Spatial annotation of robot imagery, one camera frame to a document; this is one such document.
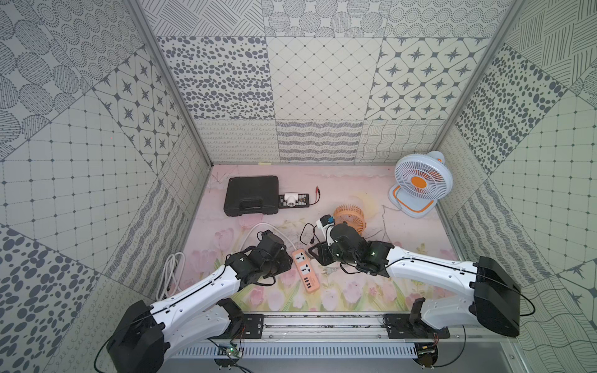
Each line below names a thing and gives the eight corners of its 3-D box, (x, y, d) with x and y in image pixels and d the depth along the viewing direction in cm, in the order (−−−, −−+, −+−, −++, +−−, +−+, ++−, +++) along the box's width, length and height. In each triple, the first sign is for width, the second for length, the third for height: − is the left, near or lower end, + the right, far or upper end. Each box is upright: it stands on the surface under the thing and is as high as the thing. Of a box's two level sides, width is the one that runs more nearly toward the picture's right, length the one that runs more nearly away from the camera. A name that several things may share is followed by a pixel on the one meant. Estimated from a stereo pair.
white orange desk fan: (391, 220, 103) (416, 177, 80) (383, 190, 113) (403, 145, 91) (429, 220, 103) (463, 177, 80) (417, 190, 114) (445, 145, 91)
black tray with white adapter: (279, 210, 104) (278, 204, 101) (278, 199, 108) (277, 193, 105) (309, 206, 106) (309, 200, 102) (307, 196, 110) (307, 190, 106)
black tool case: (224, 217, 102) (220, 209, 97) (234, 182, 115) (231, 173, 111) (276, 217, 102) (275, 210, 97) (280, 182, 116) (279, 173, 111)
